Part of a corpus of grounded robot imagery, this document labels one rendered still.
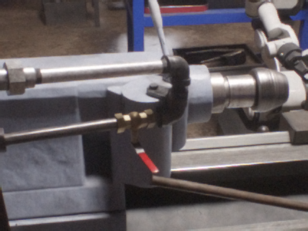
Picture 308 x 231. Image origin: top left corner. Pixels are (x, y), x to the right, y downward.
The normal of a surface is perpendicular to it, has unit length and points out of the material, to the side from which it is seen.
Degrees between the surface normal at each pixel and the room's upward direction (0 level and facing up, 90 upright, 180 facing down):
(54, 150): 70
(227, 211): 4
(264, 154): 0
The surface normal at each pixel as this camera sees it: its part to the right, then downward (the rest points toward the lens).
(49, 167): 0.12, 0.12
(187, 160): 0.00, -0.86
